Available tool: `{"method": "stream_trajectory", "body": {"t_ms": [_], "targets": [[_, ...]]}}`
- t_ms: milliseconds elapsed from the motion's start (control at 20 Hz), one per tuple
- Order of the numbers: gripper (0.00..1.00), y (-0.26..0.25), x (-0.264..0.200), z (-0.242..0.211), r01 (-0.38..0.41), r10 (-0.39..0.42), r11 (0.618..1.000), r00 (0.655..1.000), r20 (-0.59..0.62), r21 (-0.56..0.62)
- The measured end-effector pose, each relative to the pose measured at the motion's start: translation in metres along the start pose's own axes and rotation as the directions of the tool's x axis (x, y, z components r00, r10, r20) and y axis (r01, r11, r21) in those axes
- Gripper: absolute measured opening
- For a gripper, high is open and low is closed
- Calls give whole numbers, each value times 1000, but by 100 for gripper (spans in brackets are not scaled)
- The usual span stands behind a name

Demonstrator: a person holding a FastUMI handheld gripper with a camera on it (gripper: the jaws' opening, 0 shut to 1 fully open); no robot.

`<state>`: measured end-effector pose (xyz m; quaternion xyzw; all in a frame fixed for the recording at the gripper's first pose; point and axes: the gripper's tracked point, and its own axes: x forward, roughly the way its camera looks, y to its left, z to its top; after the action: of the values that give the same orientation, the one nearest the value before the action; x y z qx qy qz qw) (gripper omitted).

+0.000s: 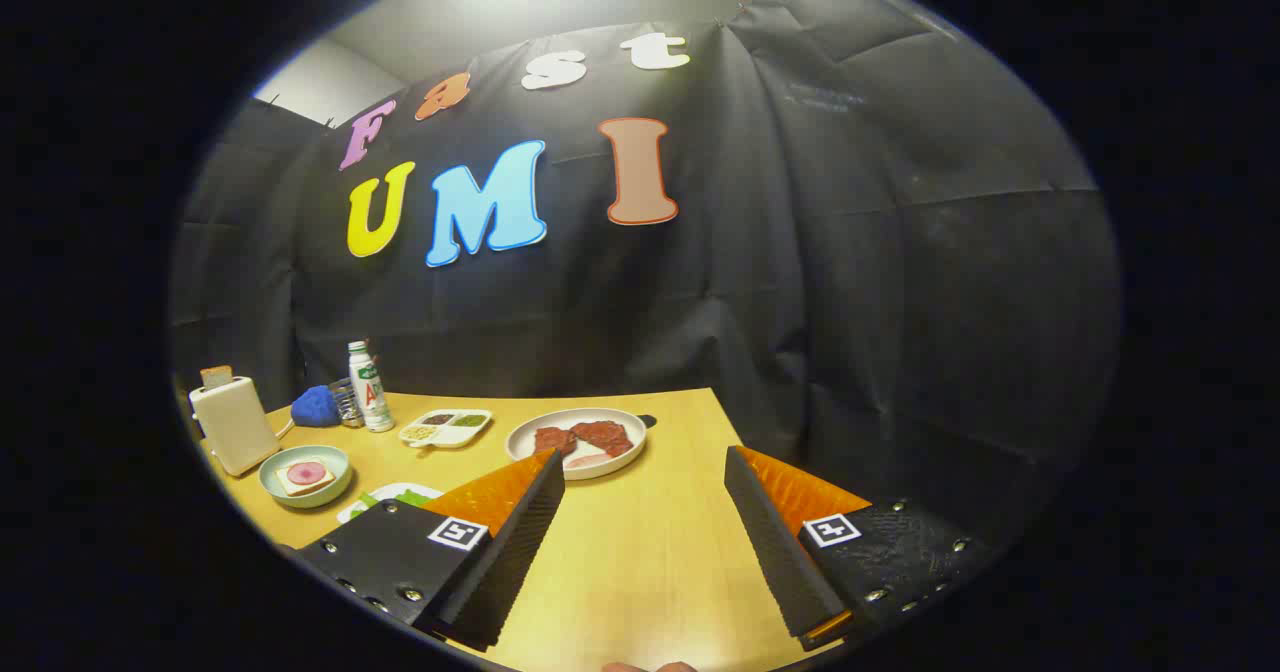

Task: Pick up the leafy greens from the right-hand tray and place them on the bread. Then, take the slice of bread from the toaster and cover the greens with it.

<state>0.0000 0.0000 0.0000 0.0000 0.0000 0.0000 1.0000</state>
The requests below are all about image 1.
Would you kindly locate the white plastic drink bottle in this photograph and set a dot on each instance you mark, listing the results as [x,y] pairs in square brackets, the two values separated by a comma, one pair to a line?
[372,392]

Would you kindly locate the black backdrop cloth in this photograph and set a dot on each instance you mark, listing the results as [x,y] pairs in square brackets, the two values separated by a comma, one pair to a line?
[800,302]

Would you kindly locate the white bowl with meat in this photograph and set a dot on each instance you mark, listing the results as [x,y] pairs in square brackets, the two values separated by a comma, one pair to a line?
[530,462]

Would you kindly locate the pale green plate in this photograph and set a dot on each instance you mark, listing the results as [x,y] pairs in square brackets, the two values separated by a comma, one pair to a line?
[335,460]

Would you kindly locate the toasted bread slice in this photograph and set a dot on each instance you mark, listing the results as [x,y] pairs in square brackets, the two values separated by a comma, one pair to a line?
[216,377]

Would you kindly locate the round pink ham slice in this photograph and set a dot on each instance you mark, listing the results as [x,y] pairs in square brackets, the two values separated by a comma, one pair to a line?
[306,473]

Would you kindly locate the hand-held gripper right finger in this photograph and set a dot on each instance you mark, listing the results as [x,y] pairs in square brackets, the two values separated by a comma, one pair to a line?
[780,552]

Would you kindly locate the small red meat piece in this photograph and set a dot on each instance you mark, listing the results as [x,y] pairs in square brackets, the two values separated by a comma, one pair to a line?
[553,440]

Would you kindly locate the white square plate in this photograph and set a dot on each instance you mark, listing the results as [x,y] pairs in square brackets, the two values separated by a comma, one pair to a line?
[355,514]

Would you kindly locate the cream white toaster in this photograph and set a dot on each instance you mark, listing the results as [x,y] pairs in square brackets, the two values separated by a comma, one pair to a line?
[235,427]

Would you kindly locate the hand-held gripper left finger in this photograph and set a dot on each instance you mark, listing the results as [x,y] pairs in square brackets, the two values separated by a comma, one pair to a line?
[510,562]

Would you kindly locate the blue oven mitt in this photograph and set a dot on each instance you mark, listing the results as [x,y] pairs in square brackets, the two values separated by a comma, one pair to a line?
[316,407]

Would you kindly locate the green lettuce leaf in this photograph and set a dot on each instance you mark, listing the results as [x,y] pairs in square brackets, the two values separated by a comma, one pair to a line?
[400,499]

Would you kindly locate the white divided grain dish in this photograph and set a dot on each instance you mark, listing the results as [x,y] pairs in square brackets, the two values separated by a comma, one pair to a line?
[445,429]

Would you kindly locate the large red meat piece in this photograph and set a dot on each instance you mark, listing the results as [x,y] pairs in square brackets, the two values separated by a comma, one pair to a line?
[605,437]

